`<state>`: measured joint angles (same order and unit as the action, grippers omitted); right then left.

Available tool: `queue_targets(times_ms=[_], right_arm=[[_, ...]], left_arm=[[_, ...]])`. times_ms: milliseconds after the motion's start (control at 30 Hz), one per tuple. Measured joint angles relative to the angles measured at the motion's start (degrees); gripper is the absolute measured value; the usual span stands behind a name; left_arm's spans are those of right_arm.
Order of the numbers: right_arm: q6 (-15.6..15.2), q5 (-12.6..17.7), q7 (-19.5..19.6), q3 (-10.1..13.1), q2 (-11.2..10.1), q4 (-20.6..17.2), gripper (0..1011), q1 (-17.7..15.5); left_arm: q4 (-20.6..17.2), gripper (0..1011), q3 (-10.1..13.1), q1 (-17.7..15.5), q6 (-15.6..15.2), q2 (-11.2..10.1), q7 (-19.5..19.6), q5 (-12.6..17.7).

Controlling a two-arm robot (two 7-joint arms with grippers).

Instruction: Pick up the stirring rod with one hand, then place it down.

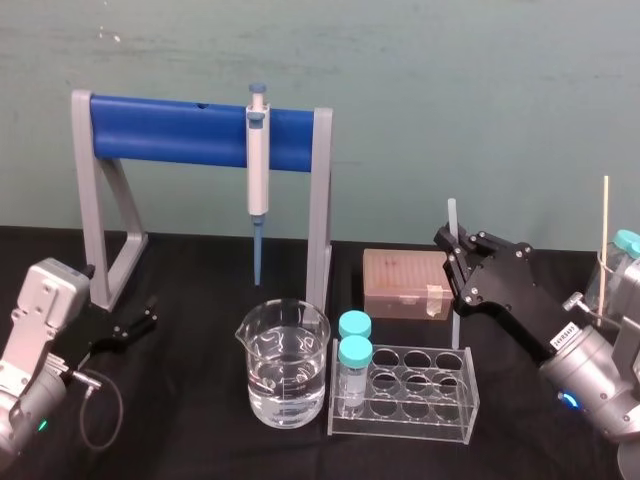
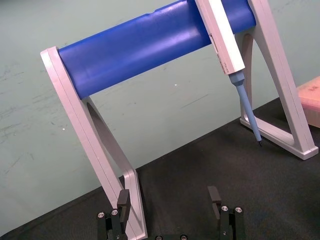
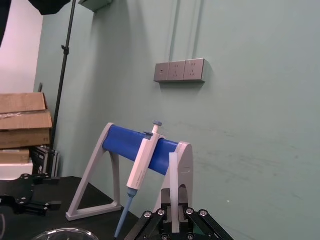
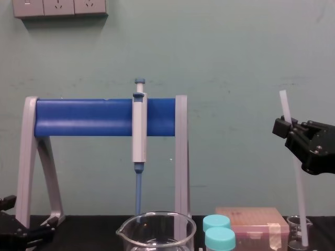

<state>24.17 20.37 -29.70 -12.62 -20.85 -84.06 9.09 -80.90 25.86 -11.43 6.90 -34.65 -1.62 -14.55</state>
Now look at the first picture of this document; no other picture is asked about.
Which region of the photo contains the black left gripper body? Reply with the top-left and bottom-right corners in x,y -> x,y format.
82,305 -> 125,362

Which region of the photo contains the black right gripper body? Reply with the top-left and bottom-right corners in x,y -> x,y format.
456,242 -> 577,365

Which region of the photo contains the beige tape strip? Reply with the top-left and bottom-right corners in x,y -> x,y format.
425,282 -> 452,320

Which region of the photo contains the translucent brown pipette tip box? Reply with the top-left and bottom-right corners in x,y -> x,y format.
362,248 -> 457,322

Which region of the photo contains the black table cloth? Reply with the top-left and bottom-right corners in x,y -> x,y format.
0,224 -> 640,480

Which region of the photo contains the teal capped sample tube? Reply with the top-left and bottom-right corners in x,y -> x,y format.
337,335 -> 374,415
338,310 -> 374,341

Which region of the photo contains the thin wooden stick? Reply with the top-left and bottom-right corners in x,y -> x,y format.
596,174 -> 612,327

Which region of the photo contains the clear bottle with teal cap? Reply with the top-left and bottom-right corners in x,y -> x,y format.
586,229 -> 640,321

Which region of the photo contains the glass beaker with water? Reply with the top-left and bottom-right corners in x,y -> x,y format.
234,298 -> 332,429

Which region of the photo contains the clear acrylic tube rack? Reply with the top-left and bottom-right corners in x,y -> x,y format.
326,344 -> 482,446

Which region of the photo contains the white and blue pipette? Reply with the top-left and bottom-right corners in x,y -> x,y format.
245,82 -> 272,288

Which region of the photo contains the grey and blue pipette stand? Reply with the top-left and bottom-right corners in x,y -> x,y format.
70,89 -> 334,321

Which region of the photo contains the thin dark left wrist cable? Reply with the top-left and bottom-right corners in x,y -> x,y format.
69,366 -> 126,452

